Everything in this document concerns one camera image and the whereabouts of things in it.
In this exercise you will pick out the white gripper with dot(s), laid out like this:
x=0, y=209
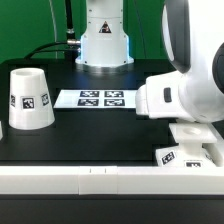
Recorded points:
x=158, y=97

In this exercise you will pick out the white lamp base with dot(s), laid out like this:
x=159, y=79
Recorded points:
x=189, y=152

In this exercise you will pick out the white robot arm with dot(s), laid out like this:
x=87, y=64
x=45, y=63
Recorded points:
x=193, y=36

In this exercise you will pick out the white lamp hood cone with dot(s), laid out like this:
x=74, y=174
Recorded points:
x=30, y=105

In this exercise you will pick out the white marker sheet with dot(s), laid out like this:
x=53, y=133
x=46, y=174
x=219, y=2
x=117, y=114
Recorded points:
x=95, y=99

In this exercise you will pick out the white part at left edge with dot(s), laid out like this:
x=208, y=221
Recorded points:
x=1, y=131

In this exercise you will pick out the white L-shaped fence wall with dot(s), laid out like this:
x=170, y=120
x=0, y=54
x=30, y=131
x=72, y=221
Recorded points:
x=110, y=180

